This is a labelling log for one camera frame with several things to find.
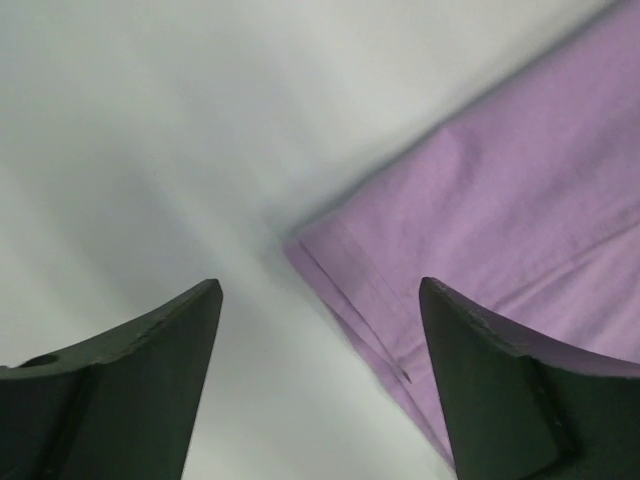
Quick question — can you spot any purple t shirt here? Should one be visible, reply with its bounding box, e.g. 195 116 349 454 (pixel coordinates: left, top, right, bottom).
284 1 639 459

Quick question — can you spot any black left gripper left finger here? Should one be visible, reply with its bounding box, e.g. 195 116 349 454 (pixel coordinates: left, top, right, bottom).
1 279 223 479

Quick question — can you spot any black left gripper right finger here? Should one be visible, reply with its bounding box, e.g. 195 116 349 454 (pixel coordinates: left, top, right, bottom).
419 278 639 480

